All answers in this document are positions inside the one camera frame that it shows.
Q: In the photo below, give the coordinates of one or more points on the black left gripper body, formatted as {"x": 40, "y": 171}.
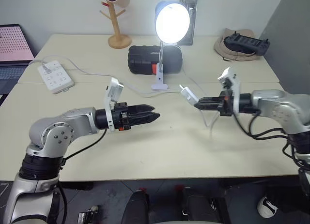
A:
{"x": 119, "y": 115}

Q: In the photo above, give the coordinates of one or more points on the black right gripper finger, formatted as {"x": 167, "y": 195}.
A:
{"x": 210, "y": 100}
{"x": 208, "y": 106}

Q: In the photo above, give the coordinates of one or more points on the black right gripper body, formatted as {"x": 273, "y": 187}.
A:
{"x": 226, "y": 106}

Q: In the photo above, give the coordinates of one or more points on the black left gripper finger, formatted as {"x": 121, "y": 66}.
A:
{"x": 145, "y": 118}
{"x": 141, "y": 108}

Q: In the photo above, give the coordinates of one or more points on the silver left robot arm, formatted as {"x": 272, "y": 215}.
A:
{"x": 60, "y": 134}

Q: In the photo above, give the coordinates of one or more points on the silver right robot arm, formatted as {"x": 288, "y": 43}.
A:
{"x": 274, "y": 105}

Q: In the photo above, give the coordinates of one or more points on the white desk lamp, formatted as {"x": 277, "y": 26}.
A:
{"x": 172, "y": 22}

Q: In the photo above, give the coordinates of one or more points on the black plastic tool case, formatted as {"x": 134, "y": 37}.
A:
{"x": 143, "y": 59}

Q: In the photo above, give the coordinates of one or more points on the beige bucket hat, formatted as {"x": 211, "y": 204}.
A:
{"x": 228, "y": 53}

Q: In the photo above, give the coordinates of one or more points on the black handheld controller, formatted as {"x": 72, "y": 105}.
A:
{"x": 244, "y": 43}

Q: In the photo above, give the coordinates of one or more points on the dark upright metal panel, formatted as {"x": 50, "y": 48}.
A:
{"x": 192, "y": 28}

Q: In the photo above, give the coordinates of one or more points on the white power strip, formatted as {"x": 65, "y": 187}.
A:
{"x": 56, "y": 77}

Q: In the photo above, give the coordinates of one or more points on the wooden mug tree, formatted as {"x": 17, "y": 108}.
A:
{"x": 115, "y": 28}

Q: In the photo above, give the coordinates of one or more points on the dark rounded robot leg shape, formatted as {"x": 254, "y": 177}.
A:
{"x": 135, "y": 209}
{"x": 206, "y": 208}

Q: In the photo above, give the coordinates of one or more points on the small black labelled box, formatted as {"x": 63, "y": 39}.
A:
{"x": 88, "y": 215}

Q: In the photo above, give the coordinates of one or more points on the white round helmet-like object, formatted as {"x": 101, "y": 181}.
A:
{"x": 266, "y": 207}

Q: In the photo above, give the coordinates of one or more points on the laptop with pink screen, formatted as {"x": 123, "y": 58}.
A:
{"x": 12, "y": 47}

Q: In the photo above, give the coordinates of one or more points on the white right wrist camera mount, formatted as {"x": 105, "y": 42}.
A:
{"x": 235, "y": 85}

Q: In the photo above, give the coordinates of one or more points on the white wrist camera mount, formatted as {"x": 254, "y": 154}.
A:
{"x": 113, "y": 89}
{"x": 235, "y": 85}

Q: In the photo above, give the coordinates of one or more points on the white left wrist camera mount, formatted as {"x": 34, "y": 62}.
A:
{"x": 113, "y": 89}

